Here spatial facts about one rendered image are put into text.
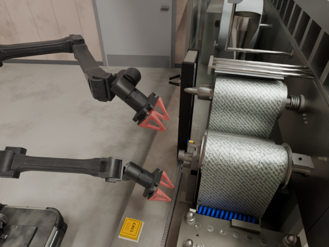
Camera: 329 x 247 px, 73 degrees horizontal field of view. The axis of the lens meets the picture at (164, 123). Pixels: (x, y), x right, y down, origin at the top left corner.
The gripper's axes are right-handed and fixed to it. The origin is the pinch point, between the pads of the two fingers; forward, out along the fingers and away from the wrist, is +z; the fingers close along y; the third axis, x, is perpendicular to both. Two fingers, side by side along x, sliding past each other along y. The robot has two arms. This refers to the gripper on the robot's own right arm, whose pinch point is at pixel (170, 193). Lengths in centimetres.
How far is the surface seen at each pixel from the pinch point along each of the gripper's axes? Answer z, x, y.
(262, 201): 23.5, 22.3, 0.7
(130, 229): -4.6, -18.6, 10.6
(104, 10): -149, -96, -311
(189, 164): 0.7, 9.8, -8.7
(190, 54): -21, 32, -42
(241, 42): 0, 41, -72
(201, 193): 7.8, 9.8, 0.5
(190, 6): -32, 34, -101
